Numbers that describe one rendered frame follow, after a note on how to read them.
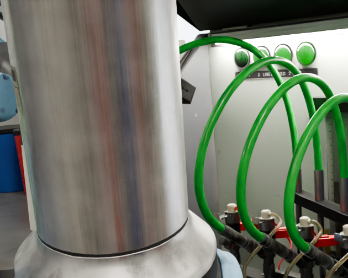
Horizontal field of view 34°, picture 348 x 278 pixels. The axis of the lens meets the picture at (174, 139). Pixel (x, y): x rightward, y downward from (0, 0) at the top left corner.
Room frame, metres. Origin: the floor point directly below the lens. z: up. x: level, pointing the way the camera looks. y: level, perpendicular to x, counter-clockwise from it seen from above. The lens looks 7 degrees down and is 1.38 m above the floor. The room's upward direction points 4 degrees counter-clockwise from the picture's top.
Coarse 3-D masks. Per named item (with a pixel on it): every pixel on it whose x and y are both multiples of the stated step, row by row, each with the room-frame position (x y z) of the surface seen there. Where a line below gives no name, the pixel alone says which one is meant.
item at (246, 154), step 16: (288, 80) 0.88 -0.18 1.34; (304, 80) 0.90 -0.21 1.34; (320, 80) 0.93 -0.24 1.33; (272, 96) 0.86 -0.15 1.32; (336, 112) 0.96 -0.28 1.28; (256, 128) 0.82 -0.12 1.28; (336, 128) 0.97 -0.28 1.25; (240, 160) 0.81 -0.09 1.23; (240, 176) 0.80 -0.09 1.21; (240, 192) 0.80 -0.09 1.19; (240, 208) 0.80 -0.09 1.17; (256, 240) 0.83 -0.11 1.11; (272, 240) 0.83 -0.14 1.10; (288, 256) 0.86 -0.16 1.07
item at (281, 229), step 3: (279, 228) 0.96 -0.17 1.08; (282, 228) 0.96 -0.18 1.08; (285, 228) 0.96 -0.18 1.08; (276, 231) 0.95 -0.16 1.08; (279, 231) 0.95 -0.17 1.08; (282, 231) 0.95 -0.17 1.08; (285, 231) 0.96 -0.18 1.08; (276, 234) 0.95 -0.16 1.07; (279, 234) 0.95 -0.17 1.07; (282, 234) 0.95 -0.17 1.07; (285, 234) 0.96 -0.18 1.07; (276, 237) 0.95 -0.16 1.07; (279, 237) 0.95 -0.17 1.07; (282, 237) 0.95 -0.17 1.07; (285, 237) 0.96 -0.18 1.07; (288, 237) 0.96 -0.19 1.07
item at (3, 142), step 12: (0, 132) 6.68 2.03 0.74; (12, 132) 6.72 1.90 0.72; (0, 144) 6.70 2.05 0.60; (12, 144) 6.72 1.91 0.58; (0, 156) 6.71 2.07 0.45; (12, 156) 6.73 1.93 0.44; (0, 168) 6.72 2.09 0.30; (12, 168) 6.73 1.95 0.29; (0, 180) 6.74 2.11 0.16; (12, 180) 6.74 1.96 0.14; (0, 192) 6.76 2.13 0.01; (12, 192) 6.75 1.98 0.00
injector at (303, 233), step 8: (312, 224) 0.90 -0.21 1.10; (304, 232) 0.89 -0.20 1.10; (312, 232) 0.89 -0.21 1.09; (304, 240) 0.89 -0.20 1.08; (304, 256) 0.89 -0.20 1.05; (296, 264) 0.88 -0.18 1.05; (304, 264) 0.88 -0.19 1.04; (312, 264) 0.89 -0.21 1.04; (304, 272) 0.89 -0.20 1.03; (312, 272) 0.90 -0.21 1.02
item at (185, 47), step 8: (200, 40) 1.08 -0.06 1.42; (208, 40) 1.08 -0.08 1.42; (216, 40) 1.09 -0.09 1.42; (224, 40) 1.10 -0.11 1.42; (232, 40) 1.10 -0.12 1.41; (240, 40) 1.11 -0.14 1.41; (184, 48) 1.07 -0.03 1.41; (192, 48) 1.08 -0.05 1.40; (248, 48) 1.11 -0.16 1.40; (256, 48) 1.12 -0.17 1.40; (256, 56) 1.13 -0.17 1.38; (264, 56) 1.12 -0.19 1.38; (272, 72) 1.13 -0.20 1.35; (280, 80) 1.14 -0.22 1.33; (288, 96) 1.14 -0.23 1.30; (288, 104) 1.14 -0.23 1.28; (288, 112) 1.14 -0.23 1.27; (288, 120) 1.15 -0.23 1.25; (296, 128) 1.15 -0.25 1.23; (296, 136) 1.15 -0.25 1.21; (296, 144) 1.15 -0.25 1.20
